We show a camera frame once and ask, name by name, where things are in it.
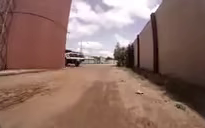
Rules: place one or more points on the low distant buildings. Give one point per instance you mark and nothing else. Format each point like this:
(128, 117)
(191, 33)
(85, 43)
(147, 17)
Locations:
(98, 60)

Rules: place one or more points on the green bush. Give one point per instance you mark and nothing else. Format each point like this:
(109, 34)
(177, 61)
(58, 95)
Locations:
(120, 55)

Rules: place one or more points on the white vehicle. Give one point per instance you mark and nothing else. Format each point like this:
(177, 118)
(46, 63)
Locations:
(73, 58)

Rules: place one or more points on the brown dirt road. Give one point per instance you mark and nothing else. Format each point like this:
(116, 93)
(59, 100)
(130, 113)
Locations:
(100, 100)

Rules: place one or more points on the red building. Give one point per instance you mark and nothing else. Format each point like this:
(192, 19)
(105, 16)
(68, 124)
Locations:
(36, 33)

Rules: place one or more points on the concrete kerb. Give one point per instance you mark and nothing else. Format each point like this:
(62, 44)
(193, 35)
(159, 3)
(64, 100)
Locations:
(13, 72)

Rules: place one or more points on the grey panel wall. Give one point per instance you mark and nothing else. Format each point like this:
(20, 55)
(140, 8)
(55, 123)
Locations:
(183, 40)

